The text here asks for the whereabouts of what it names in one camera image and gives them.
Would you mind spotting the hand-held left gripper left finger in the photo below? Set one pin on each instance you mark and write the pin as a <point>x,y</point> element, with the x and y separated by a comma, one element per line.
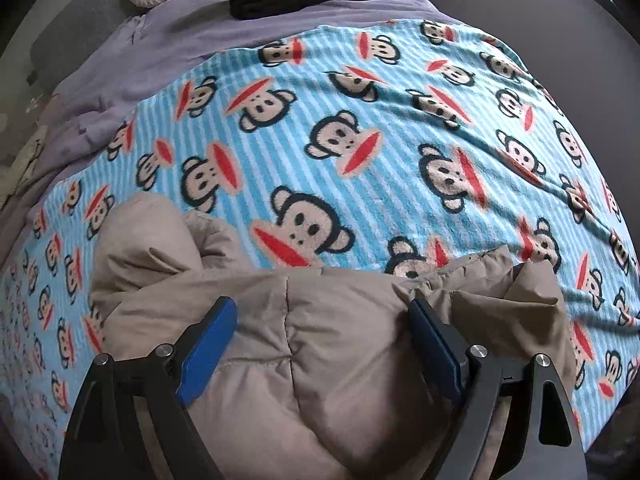
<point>210,350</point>

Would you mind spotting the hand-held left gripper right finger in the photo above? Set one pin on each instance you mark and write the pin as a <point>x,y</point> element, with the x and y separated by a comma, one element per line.
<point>435,345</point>

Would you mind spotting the khaki puffer jacket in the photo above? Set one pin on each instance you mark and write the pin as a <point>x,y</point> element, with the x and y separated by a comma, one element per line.
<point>325,360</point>

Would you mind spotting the blue monkey print blanket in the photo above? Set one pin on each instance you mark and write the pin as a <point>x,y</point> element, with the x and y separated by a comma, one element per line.
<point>375,160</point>

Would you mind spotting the beige folded garment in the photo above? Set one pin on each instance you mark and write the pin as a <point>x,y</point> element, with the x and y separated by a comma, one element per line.
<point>20,170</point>

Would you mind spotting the purple grey duvet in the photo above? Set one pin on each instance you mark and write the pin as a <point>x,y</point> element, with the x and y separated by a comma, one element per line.
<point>175,60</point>

